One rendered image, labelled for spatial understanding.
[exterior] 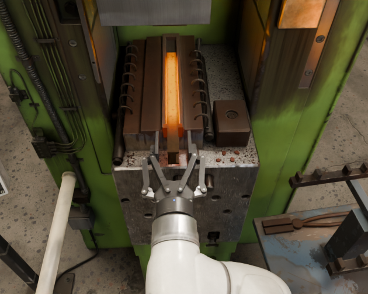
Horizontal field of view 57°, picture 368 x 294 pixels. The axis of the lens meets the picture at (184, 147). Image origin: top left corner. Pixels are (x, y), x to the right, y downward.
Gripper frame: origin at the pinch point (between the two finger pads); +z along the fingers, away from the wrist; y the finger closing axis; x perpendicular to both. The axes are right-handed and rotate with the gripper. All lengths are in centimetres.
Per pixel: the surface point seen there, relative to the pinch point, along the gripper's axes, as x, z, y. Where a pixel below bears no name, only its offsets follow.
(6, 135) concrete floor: -100, 97, -107
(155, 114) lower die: -0.7, 10.6, -4.4
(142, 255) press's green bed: -62, -1, -13
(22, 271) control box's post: -63, -5, -57
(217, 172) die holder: -11.0, -0.9, 11.1
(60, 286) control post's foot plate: -99, 1, -54
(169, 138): 2.2, -0.3, -0.8
